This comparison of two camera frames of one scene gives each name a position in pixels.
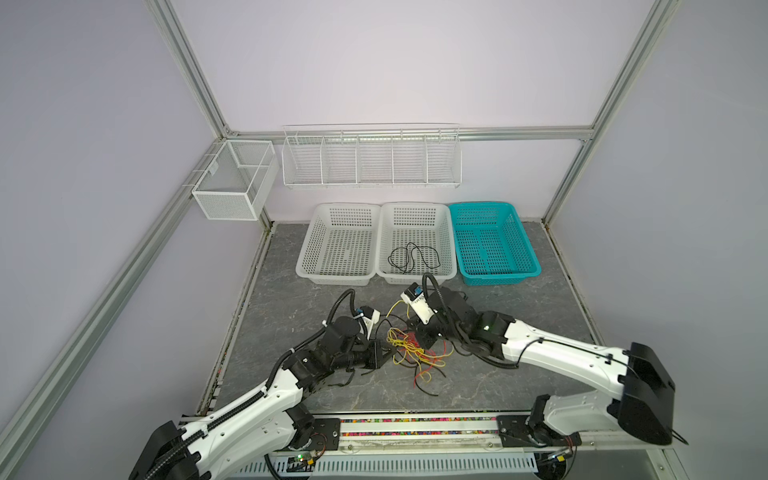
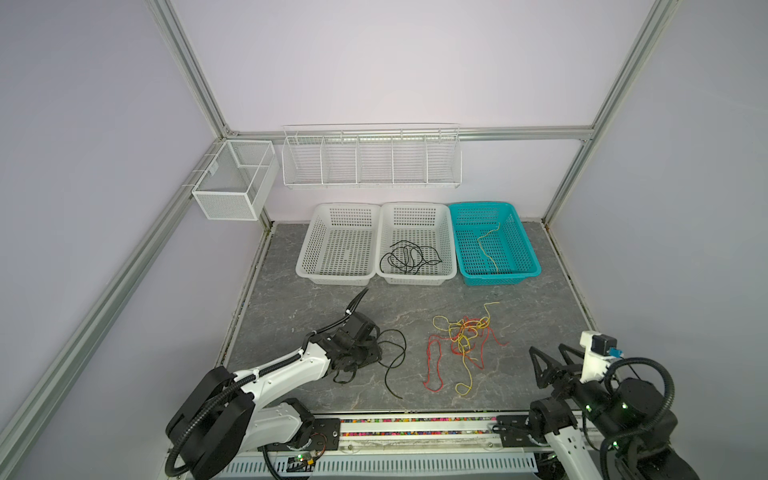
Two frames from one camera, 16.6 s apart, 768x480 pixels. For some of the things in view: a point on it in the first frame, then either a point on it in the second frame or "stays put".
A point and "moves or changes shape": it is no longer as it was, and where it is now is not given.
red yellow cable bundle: x=406 y=345 moves or changes shape
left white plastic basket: x=342 y=244 stays put
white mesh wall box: x=237 y=180 stays put
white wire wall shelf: x=371 y=155 stays put
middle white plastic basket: x=415 y=239 stays put
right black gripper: x=425 y=339 → x=571 y=378
